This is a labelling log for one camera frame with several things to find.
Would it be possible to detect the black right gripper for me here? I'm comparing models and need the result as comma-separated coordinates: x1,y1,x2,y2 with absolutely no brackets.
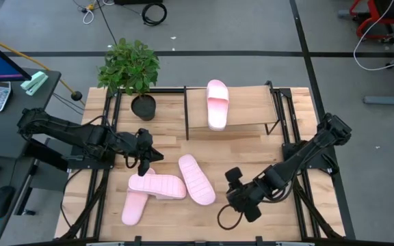
224,166,270,223

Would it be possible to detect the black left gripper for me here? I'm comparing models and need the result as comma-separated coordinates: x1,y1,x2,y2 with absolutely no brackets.
116,128,165,177

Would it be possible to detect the pink foam slide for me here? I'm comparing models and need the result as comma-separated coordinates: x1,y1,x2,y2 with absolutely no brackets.
177,153,217,206
127,173,187,201
206,79,230,132
120,167,156,227

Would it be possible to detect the wooden shelf with black legs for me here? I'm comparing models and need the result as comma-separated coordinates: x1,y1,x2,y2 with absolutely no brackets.
183,81,282,141

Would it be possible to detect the black plant pot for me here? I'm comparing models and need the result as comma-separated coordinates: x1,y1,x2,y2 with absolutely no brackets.
130,94,157,122

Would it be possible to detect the green leafy plant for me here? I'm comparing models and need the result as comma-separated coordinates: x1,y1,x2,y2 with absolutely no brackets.
96,37,161,97

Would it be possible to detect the yellow rod with black ball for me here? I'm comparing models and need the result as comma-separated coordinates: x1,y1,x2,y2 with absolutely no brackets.
0,31,83,102

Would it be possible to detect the dark grey desk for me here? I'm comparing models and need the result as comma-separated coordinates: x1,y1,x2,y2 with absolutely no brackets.
0,68,62,160
0,153,36,245

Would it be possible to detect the mint green stapler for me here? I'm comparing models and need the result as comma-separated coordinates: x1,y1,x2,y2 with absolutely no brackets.
20,70,49,96

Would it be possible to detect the black computer mouse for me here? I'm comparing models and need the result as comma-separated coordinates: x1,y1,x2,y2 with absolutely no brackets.
0,185,16,219

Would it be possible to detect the black floor box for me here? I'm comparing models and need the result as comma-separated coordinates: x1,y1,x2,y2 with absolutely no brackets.
114,0,154,5

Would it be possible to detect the red and black cart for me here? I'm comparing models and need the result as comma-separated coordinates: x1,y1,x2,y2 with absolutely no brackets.
337,0,394,44

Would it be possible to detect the black looped gripper cable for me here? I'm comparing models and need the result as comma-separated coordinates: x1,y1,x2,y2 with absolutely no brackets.
216,204,245,231
124,155,140,169

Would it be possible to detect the black aluminium table frame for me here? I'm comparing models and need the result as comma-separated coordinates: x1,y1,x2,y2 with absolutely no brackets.
55,87,355,246

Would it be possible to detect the thin black floor cable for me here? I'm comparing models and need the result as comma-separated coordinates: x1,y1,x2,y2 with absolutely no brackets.
95,0,118,46

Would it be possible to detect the coiled black cable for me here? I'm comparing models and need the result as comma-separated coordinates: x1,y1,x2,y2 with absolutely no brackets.
141,2,168,27

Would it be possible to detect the small white cable loop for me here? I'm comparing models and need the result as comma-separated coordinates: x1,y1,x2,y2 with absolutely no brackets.
82,8,95,25

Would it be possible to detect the long white floor cable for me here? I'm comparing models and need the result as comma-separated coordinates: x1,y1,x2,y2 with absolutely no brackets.
353,0,394,72

